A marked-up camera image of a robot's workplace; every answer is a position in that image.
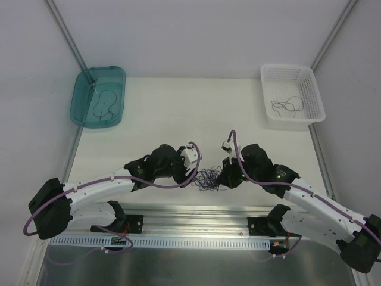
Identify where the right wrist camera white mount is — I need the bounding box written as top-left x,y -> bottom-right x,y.
221,140 -> 241,160

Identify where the purple cable bundle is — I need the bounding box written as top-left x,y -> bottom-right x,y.
192,165 -> 229,192

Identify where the white perforated plastic basket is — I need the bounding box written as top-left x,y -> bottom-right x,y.
260,64 -> 326,129

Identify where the right aluminium frame post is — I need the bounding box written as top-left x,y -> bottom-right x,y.
310,0 -> 361,72

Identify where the white slotted cable duct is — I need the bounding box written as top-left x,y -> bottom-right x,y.
49,234 -> 270,251

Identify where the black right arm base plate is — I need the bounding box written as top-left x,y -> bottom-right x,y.
247,217 -> 271,236

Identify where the left aluminium frame post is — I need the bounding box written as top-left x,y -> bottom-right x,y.
44,0 -> 88,70

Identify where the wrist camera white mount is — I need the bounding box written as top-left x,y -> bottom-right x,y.
221,140 -> 241,160
177,142 -> 202,173

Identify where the aluminium mounting rail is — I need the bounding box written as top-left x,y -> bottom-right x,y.
121,203 -> 272,238

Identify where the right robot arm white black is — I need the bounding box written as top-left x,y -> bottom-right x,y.
217,141 -> 380,273

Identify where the aluminium frame post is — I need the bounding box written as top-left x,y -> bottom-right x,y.
310,0 -> 361,72
44,0 -> 88,70

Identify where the teal plastic bin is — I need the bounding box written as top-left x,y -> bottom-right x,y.
70,66 -> 126,129

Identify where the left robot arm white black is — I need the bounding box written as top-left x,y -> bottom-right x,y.
23,142 -> 202,240

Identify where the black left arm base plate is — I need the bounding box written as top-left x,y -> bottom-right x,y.
122,214 -> 144,234

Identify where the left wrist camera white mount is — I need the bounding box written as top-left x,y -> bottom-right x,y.
177,142 -> 202,173

